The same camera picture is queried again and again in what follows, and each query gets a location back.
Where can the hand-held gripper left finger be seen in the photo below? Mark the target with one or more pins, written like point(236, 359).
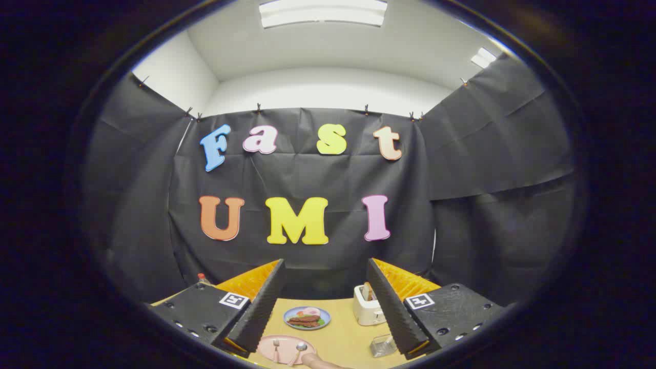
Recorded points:
point(259, 312)

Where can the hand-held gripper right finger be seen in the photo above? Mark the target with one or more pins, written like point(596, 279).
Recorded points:
point(392, 312)

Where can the white toaster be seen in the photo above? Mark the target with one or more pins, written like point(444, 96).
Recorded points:
point(365, 312)

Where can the toast slice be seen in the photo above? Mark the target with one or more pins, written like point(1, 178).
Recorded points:
point(367, 292)

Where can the blue plate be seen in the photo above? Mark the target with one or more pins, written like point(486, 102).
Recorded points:
point(293, 313)

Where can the brown meat strip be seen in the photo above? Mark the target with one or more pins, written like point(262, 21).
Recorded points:
point(305, 318)
point(305, 324)

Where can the pink plate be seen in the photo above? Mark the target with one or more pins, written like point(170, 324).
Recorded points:
point(287, 353)

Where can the green lettuce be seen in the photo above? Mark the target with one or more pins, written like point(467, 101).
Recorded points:
point(321, 322)

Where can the plastic bottle with red cap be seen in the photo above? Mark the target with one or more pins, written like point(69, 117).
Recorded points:
point(203, 278)

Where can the row of backdrop clips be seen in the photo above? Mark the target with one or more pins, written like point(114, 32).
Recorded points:
point(259, 108)

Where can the small ceiling light panel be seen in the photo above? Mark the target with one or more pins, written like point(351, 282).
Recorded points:
point(483, 58)

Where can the long ceiling light panel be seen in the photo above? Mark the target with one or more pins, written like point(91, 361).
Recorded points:
point(323, 13)

